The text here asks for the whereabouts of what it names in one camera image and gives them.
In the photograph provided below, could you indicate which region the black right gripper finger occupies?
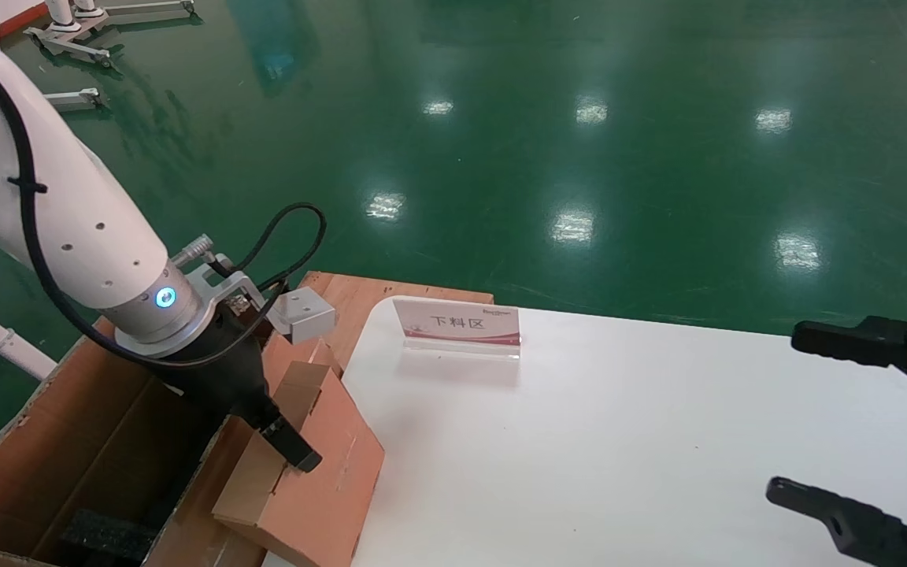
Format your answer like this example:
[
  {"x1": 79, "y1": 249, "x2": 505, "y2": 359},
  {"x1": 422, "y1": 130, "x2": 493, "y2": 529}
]
[
  {"x1": 766, "y1": 476, "x2": 907, "y2": 567},
  {"x1": 791, "y1": 313, "x2": 907, "y2": 407}
]

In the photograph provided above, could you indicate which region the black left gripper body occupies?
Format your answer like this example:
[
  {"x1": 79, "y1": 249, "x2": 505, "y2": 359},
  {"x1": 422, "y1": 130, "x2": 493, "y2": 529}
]
[{"x1": 158, "y1": 303, "x2": 283, "y2": 432}]

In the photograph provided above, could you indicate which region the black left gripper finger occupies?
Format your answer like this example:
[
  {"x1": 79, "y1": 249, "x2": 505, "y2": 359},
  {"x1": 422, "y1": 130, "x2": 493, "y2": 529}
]
[{"x1": 259, "y1": 413, "x2": 323, "y2": 474}]

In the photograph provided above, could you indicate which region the small cardboard box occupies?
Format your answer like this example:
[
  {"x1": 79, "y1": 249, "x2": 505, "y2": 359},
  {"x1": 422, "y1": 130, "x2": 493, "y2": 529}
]
[{"x1": 212, "y1": 335, "x2": 386, "y2": 567}]

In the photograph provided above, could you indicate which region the large cardboard box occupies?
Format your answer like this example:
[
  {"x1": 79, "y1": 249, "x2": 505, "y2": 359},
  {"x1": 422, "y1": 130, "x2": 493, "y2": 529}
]
[{"x1": 0, "y1": 315, "x2": 267, "y2": 567}]

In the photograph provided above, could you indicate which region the black foam block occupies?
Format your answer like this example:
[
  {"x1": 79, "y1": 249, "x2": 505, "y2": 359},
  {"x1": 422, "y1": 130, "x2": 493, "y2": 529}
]
[{"x1": 60, "y1": 508, "x2": 160, "y2": 565}]

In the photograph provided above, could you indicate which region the acrylic sign holder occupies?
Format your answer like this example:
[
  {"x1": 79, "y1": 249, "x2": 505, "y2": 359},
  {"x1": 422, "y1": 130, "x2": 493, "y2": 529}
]
[{"x1": 392, "y1": 296, "x2": 522, "y2": 362}]

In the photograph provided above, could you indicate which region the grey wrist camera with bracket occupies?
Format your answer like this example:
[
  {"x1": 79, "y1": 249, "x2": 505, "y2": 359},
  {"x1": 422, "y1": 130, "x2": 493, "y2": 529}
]
[{"x1": 170, "y1": 234, "x2": 337, "y2": 344}]

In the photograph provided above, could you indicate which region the thick black cable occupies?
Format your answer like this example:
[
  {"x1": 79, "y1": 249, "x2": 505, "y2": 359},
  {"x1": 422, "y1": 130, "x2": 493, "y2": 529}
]
[{"x1": 217, "y1": 202, "x2": 328, "y2": 292}]

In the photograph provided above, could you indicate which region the thin black yellow-tagged cable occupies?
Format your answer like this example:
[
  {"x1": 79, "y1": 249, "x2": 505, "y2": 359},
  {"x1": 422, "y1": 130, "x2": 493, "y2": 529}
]
[{"x1": 0, "y1": 38, "x2": 291, "y2": 371}]

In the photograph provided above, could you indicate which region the white post stand base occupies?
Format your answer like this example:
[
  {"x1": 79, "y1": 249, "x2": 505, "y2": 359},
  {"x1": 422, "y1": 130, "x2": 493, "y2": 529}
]
[{"x1": 23, "y1": 0, "x2": 113, "y2": 69}]

